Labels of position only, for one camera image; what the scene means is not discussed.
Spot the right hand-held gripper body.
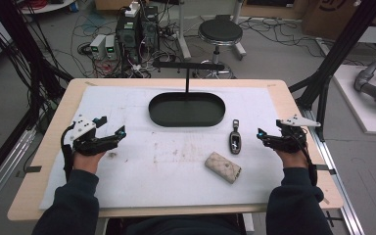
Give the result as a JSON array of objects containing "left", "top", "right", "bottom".
[{"left": 274, "top": 114, "right": 322, "bottom": 155}]

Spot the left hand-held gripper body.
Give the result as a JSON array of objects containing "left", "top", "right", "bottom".
[{"left": 64, "top": 114, "right": 110, "bottom": 157}]

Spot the person's right hand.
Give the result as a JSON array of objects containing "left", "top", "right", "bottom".
[{"left": 273, "top": 148, "right": 308, "bottom": 169}]

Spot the person's left hand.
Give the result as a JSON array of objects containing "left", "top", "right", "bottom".
[{"left": 72, "top": 150, "right": 108, "bottom": 175}]

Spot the black car key fob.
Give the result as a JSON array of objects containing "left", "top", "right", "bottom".
[{"left": 228, "top": 118, "right": 243, "bottom": 156}]

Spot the wooden table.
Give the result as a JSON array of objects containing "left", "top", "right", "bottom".
[{"left": 6, "top": 76, "right": 345, "bottom": 222}]

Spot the black tape strip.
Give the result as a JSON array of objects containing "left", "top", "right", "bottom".
[
  {"left": 15, "top": 164, "right": 43, "bottom": 179},
  {"left": 314, "top": 164, "right": 338, "bottom": 176}
]

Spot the white table mat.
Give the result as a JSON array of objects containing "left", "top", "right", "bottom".
[{"left": 38, "top": 84, "right": 287, "bottom": 211}]

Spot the grey power supply unit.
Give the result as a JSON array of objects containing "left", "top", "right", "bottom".
[
  {"left": 89, "top": 33, "right": 108, "bottom": 62},
  {"left": 104, "top": 34, "right": 119, "bottom": 62}
]

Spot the black oval tray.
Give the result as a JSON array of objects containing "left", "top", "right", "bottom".
[{"left": 148, "top": 91, "right": 226, "bottom": 128}]

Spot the white floor board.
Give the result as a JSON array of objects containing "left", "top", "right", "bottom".
[{"left": 332, "top": 64, "right": 376, "bottom": 137}]

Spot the black computer tower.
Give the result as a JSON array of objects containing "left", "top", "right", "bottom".
[
  {"left": 115, "top": 13, "right": 142, "bottom": 66},
  {"left": 139, "top": 4, "right": 161, "bottom": 55}
]

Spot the white table leg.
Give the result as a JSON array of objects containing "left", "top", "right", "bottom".
[
  {"left": 175, "top": 0, "right": 193, "bottom": 62},
  {"left": 230, "top": 0, "right": 248, "bottom": 62}
]

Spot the black T-shaped stand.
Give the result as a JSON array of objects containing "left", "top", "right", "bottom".
[{"left": 152, "top": 61, "right": 226, "bottom": 94}]

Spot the black round stool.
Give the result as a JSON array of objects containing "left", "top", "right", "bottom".
[{"left": 194, "top": 14, "right": 245, "bottom": 80}]

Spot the white power strip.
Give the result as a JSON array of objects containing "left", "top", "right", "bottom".
[{"left": 123, "top": 1, "right": 141, "bottom": 19}]

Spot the cardboard box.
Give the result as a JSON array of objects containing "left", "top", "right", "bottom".
[{"left": 301, "top": 0, "right": 376, "bottom": 41}]

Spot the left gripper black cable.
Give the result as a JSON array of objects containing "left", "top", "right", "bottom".
[{"left": 60, "top": 122, "right": 76, "bottom": 183}]

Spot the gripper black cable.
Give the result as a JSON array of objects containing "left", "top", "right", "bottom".
[
  {"left": 290, "top": 128, "right": 318, "bottom": 188},
  {"left": 60, "top": 122, "right": 76, "bottom": 183}
]

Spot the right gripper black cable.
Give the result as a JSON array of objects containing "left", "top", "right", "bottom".
[{"left": 290, "top": 128, "right": 318, "bottom": 188}]

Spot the aluminium rail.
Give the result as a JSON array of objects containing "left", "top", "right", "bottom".
[
  {"left": 302, "top": 107, "right": 366, "bottom": 235},
  {"left": 0, "top": 125, "right": 42, "bottom": 218}
]

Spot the black frame post with cables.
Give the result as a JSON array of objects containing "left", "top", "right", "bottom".
[{"left": 0, "top": 0, "right": 74, "bottom": 131}]

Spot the tangle of floor cables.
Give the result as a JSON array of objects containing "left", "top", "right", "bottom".
[{"left": 239, "top": 16, "right": 366, "bottom": 68}]

